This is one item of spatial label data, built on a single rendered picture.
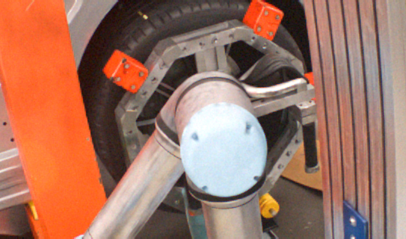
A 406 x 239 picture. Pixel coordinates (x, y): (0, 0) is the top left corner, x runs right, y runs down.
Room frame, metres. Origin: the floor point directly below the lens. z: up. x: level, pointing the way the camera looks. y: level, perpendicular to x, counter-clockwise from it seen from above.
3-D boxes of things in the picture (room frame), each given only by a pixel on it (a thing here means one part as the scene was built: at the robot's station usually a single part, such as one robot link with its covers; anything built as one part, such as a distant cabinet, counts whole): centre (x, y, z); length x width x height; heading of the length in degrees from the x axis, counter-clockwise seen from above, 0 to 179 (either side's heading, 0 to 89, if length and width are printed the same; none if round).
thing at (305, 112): (2.06, -0.26, 0.93); 0.09 x 0.05 x 0.05; 18
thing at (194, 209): (1.93, 0.06, 0.83); 0.04 x 0.04 x 0.16
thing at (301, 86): (2.12, -0.17, 1.03); 0.19 x 0.18 x 0.11; 18
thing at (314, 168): (2.03, -0.27, 0.83); 0.04 x 0.04 x 0.16
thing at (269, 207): (2.34, -0.12, 0.51); 0.29 x 0.06 x 0.06; 18
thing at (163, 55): (2.20, -0.03, 0.85); 0.54 x 0.07 x 0.54; 108
